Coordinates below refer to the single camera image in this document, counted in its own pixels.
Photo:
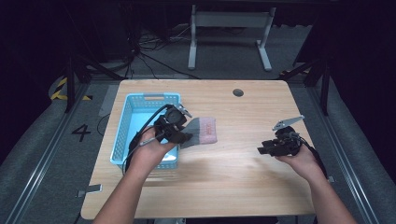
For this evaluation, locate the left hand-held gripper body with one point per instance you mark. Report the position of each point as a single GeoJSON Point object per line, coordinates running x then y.
{"type": "Point", "coordinates": [171, 123]}

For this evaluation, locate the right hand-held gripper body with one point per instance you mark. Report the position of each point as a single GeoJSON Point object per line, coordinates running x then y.
{"type": "Point", "coordinates": [288, 143]}

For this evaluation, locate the grey pink glove red label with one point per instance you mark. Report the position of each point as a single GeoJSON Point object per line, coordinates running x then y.
{"type": "Point", "coordinates": [202, 130]}

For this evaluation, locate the light blue plastic basket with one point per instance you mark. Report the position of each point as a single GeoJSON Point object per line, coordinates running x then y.
{"type": "Point", "coordinates": [137, 121]}

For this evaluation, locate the person's right hand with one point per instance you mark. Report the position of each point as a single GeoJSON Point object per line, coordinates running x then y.
{"type": "Point", "coordinates": [300, 163]}

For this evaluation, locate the person's left hand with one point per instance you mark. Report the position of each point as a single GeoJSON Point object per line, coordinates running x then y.
{"type": "Point", "coordinates": [149, 152]}

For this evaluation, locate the grey floor tape patch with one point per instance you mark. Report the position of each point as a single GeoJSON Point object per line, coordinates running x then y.
{"type": "Point", "coordinates": [108, 101]}

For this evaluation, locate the black metal stand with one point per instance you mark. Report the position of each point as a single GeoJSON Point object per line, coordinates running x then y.
{"type": "Point", "coordinates": [325, 87]}
{"type": "Point", "coordinates": [70, 84]}

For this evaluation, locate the small grey metal bracket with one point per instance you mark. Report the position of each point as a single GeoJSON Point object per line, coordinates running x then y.
{"type": "Point", "coordinates": [331, 179]}

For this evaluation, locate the white metal desk frame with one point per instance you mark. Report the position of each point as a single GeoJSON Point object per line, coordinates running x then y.
{"type": "Point", "coordinates": [230, 19]}

